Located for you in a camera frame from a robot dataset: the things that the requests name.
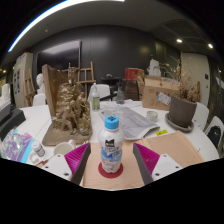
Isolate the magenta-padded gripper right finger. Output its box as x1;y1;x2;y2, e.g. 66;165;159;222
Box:
132;142;183;186

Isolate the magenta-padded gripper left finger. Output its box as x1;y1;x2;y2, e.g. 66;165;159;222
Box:
42;142;92;186

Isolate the white drink bottle blue cap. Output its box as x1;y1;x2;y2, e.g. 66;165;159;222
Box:
97;115;125;174

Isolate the white ceramic mug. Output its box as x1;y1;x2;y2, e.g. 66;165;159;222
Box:
53;139;77;156

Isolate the flat round red coaster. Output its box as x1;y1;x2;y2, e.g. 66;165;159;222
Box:
97;162;124;179

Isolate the small yellow tag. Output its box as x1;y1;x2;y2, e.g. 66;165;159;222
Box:
155;129;169;137

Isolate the beige wooden drawing board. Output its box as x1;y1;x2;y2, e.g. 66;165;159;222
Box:
81;129;205;189

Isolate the small white-lidded paint jar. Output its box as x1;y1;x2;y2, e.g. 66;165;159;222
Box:
30;140;46;158

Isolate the grey printed newspaper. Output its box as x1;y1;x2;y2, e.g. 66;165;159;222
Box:
97;105;161;141

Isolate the small glass jar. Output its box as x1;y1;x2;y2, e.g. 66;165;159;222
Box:
145;110;159;123

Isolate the golden relief sculpture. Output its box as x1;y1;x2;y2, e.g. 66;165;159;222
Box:
41;63;93;147

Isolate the dark pot with dried plant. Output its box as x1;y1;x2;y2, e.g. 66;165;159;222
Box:
164;59;202;134

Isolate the white spray bottle green label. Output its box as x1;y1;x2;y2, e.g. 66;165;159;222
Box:
90;83;101;111

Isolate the brown cardboard box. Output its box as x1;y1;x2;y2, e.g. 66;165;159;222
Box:
142;75;181;112

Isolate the dark spray bottle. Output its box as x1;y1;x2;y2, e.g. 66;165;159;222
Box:
115;83;126;105

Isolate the white chair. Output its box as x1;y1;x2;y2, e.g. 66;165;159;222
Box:
192;101;210;132
203;115;224;151
32;92;47;107
88;83;112;103

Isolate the black backpack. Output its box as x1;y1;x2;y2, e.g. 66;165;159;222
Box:
208;125;223;148

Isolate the black flat box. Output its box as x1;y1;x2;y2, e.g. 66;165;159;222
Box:
0;107;27;141
0;99;13;121

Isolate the white plaster bust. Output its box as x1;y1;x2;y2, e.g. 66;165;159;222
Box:
35;73;46;95

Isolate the wooden easel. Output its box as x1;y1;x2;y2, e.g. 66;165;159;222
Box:
68;60;97;99
22;69;36;107

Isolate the red box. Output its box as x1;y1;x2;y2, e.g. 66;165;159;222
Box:
124;67;145;83

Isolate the white cabinet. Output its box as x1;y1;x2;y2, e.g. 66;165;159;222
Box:
12;52;35;108

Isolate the long ceiling light panel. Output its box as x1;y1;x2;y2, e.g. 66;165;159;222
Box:
7;0;126;53

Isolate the large black wall screen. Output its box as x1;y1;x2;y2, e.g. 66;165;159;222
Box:
35;39;82;75

